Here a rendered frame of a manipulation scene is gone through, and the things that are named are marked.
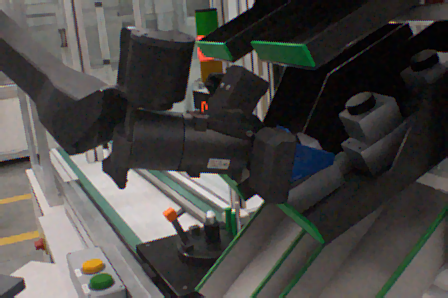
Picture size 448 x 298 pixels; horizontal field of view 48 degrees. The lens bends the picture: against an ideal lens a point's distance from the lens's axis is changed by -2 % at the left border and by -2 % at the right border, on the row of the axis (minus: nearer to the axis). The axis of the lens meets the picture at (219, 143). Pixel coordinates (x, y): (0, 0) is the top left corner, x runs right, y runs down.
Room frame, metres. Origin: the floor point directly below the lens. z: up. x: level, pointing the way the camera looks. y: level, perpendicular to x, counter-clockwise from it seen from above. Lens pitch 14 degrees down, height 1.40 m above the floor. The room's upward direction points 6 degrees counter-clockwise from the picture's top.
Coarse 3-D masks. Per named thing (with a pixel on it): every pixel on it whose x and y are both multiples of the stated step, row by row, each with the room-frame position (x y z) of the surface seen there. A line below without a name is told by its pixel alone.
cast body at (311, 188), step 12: (300, 132) 0.54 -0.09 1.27; (312, 144) 0.50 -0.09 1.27; (336, 156) 0.53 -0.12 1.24; (336, 168) 0.50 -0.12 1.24; (348, 168) 0.52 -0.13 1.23; (300, 180) 0.49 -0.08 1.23; (312, 180) 0.49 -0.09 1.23; (324, 180) 0.50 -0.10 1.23; (336, 180) 0.50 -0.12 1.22; (300, 192) 0.49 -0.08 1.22; (312, 192) 0.49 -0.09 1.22; (324, 192) 0.50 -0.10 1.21; (300, 204) 0.49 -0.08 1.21; (312, 204) 0.49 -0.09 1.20
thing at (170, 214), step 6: (168, 210) 0.87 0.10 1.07; (174, 210) 0.86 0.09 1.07; (180, 210) 0.88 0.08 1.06; (168, 216) 0.86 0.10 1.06; (174, 216) 0.86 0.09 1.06; (174, 222) 0.87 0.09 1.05; (174, 228) 0.87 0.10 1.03; (180, 228) 0.87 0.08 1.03; (180, 234) 0.87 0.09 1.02; (186, 240) 0.87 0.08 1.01
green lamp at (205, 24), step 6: (204, 12) 1.10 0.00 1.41; (210, 12) 1.10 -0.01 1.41; (216, 12) 1.11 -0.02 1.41; (198, 18) 1.11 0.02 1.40; (204, 18) 1.10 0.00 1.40; (210, 18) 1.10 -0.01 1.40; (216, 18) 1.11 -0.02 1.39; (198, 24) 1.11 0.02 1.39; (204, 24) 1.10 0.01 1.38; (210, 24) 1.10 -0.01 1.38; (216, 24) 1.11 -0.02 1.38; (198, 30) 1.11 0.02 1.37; (204, 30) 1.10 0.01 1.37; (210, 30) 1.10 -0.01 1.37; (198, 36) 1.11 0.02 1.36
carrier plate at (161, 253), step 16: (224, 224) 1.02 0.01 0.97; (160, 240) 0.97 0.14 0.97; (176, 240) 0.96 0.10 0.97; (144, 256) 0.91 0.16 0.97; (160, 256) 0.90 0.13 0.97; (176, 256) 0.89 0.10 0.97; (160, 272) 0.83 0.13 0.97; (176, 272) 0.83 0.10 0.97; (192, 272) 0.82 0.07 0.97; (176, 288) 0.77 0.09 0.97; (192, 288) 0.76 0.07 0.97
